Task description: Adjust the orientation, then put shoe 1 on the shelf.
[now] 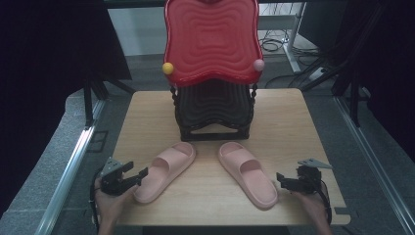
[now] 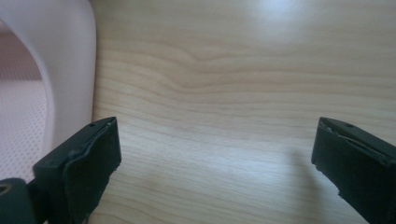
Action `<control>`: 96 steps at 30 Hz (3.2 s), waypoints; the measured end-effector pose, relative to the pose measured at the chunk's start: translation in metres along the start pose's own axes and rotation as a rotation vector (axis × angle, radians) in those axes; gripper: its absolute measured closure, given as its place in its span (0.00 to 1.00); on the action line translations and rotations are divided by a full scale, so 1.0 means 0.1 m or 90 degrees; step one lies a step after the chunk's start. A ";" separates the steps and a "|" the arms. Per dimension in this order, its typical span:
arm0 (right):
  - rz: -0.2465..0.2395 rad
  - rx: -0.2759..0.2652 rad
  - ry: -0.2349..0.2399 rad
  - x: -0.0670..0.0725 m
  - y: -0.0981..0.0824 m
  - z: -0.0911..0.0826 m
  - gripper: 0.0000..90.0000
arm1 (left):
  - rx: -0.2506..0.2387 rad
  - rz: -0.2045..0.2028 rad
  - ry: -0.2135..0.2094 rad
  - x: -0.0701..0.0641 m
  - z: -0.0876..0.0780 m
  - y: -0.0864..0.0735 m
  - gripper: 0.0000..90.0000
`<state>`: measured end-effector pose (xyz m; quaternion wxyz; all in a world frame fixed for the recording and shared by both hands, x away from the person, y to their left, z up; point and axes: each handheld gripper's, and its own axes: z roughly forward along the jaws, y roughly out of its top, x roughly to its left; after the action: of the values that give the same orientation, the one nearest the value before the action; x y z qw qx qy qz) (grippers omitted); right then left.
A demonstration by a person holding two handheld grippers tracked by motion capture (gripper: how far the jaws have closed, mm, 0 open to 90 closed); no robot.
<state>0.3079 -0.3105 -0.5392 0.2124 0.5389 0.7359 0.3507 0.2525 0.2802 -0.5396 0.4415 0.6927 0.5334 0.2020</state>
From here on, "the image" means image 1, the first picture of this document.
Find white desk frame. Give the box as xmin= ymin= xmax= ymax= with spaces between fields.
xmin=257 ymin=1 xmax=308 ymax=74

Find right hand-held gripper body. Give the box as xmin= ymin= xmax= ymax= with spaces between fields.
xmin=294 ymin=158 xmax=334 ymax=196

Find person's right hand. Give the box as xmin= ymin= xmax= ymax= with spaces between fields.
xmin=291 ymin=187 xmax=329 ymax=223

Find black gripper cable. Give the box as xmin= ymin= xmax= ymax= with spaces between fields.
xmin=312 ymin=175 xmax=334 ymax=226
xmin=89 ymin=166 xmax=103 ymax=233

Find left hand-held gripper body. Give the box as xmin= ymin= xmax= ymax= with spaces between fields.
xmin=98 ymin=157 xmax=138 ymax=197

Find black floor plate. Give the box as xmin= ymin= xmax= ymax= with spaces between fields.
xmin=86 ymin=129 xmax=110 ymax=154

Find black floor cables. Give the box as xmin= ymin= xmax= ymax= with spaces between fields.
xmin=258 ymin=28 xmax=323 ymax=90

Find aluminium floor rail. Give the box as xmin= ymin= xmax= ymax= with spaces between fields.
xmin=33 ymin=99 xmax=107 ymax=235
xmin=334 ymin=96 xmax=415 ymax=235

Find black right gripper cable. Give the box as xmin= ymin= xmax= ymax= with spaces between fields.
xmin=312 ymin=175 xmax=334 ymax=226

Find person's left hand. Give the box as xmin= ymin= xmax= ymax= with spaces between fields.
xmin=93 ymin=177 xmax=140 ymax=224

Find black curtain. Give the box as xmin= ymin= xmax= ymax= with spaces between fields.
xmin=0 ymin=0 xmax=133 ymax=217
xmin=339 ymin=0 xmax=415 ymax=162

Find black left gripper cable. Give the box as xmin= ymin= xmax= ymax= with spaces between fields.
xmin=89 ymin=166 xmax=103 ymax=233

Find red and black shoe rack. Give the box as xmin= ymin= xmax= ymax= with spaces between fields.
xmin=161 ymin=0 xmax=266 ymax=142

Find white power strip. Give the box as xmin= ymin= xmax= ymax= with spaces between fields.
xmin=307 ymin=66 xmax=328 ymax=82

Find pink slipper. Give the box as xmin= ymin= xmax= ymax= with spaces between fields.
xmin=217 ymin=141 xmax=279 ymax=211
xmin=132 ymin=141 xmax=198 ymax=205

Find black metal stand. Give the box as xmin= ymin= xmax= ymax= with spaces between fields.
xmin=300 ymin=0 xmax=394 ymax=128
xmin=82 ymin=73 xmax=137 ymax=128

